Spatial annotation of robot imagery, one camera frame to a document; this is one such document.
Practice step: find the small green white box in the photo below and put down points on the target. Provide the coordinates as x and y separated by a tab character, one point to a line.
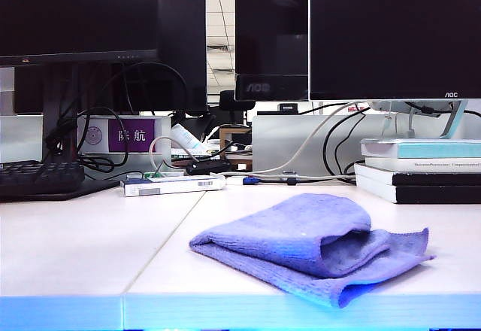
165	174

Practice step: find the white spined book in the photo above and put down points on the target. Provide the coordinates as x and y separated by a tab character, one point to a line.
394	164

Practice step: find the purple microfibre rag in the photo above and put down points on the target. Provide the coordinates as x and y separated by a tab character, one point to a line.
282	233

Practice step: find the black monitor stand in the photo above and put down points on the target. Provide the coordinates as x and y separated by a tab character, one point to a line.
60	113

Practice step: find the blue white medicine box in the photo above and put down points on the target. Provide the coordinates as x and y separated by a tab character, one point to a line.
169	187

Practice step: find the dark monitor rear panel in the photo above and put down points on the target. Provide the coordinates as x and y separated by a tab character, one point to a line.
184	52

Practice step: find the black framed monitor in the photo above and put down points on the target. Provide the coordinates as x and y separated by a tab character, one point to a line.
75	11

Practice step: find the purple white name sign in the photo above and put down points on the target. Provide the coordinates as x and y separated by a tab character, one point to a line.
131	135

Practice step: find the teal spined book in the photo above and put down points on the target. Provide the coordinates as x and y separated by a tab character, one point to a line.
432	149

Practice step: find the black USB hub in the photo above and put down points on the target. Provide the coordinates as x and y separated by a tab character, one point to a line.
208	167

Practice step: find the black computer keyboard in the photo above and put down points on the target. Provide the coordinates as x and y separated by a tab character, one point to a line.
41	177

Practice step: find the black monitor with mirrored logo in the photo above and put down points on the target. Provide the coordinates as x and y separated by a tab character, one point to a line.
270	37

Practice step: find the white squeeze tube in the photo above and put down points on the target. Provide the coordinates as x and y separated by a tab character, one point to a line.
186	135

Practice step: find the silver monitor stand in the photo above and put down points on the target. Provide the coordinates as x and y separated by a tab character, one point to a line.
454	120

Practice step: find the right black AOC monitor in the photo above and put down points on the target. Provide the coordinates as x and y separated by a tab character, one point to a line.
394	34

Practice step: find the green spined book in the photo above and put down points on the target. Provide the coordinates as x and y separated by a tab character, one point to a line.
195	154

